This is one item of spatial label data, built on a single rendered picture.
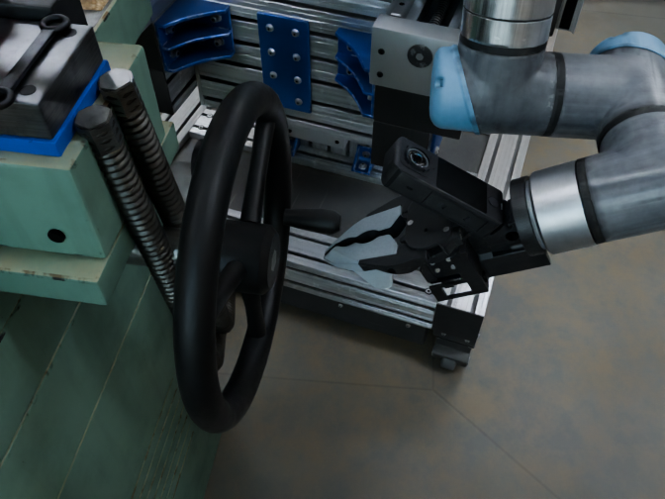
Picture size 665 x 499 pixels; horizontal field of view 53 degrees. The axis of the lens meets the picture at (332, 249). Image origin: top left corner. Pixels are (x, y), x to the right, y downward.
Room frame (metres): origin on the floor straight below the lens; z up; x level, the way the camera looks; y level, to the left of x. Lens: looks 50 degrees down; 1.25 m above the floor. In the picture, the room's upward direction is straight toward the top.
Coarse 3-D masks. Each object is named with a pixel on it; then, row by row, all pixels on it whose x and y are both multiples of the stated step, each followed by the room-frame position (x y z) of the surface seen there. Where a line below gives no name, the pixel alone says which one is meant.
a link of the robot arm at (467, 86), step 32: (480, 0) 0.50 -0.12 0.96; (512, 0) 0.49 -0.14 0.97; (544, 0) 0.49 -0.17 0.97; (480, 32) 0.49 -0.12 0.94; (512, 32) 0.48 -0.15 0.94; (544, 32) 0.49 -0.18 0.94; (448, 64) 0.49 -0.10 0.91; (480, 64) 0.48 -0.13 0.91; (512, 64) 0.47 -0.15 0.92; (544, 64) 0.49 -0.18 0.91; (448, 96) 0.47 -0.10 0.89; (480, 96) 0.47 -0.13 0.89; (512, 96) 0.46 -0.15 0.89; (544, 96) 0.46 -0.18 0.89; (448, 128) 0.47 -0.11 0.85; (480, 128) 0.46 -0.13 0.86; (512, 128) 0.46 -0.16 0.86; (544, 128) 0.46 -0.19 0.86
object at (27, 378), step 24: (24, 312) 0.31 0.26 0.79; (48, 312) 0.33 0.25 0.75; (72, 312) 0.36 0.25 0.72; (0, 336) 0.28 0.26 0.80; (24, 336) 0.30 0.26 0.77; (48, 336) 0.32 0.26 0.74; (0, 360) 0.27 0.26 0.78; (24, 360) 0.29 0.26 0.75; (48, 360) 0.31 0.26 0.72; (0, 384) 0.26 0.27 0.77; (24, 384) 0.27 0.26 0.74; (0, 408) 0.24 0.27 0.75; (24, 408) 0.26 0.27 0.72; (0, 432) 0.23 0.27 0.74; (0, 456) 0.22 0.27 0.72
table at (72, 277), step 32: (128, 0) 0.63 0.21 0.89; (96, 32) 0.55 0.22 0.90; (128, 32) 0.61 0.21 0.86; (0, 256) 0.30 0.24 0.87; (32, 256) 0.30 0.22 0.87; (64, 256) 0.30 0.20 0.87; (128, 256) 0.32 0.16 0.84; (0, 288) 0.29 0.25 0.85; (32, 288) 0.29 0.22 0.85; (64, 288) 0.28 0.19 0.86; (96, 288) 0.28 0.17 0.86
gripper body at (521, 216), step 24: (408, 216) 0.42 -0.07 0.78; (432, 216) 0.41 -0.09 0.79; (504, 216) 0.40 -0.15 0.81; (528, 216) 0.38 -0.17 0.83; (408, 240) 0.39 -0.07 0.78; (432, 240) 0.38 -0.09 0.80; (456, 240) 0.38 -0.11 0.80; (480, 240) 0.39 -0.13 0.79; (504, 240) 0.39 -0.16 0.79; (528, 240) 0.37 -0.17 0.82; (432, 264) 0.39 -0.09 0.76; (456, 264) 0.37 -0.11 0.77; (480, 264) 0.39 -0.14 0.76; (504, 264) 0.38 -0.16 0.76; (528, 264) 0.38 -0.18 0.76; (432, 288) 0.38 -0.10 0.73; (480, 288) 0.37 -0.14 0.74
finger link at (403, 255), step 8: (400, 248) 0.39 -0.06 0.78; (408, 248) 0.39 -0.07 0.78; (432, 248) 0.38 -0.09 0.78; (384, 256) 0.39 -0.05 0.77; (392, 256) 0.38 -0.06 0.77; (400, 256) 0.38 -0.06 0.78; (408, 256) 0.38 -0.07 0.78; (416, 256) 0.37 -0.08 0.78; (424, 256) 0.37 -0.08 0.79; (360, 264) 0.39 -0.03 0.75; (368, 264) 0.39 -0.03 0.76; (376, 264) 0.38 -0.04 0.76; (384, 264) 0.38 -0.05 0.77; (392, 264) 0.37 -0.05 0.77; (400, 264) 0.37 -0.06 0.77; (408, 264) 0.37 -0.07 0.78; (416, 264) 0.37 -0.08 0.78; (392, 272) 0.37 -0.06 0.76; (400, 272) 0.37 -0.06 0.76; (408, 272) 0.37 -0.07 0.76
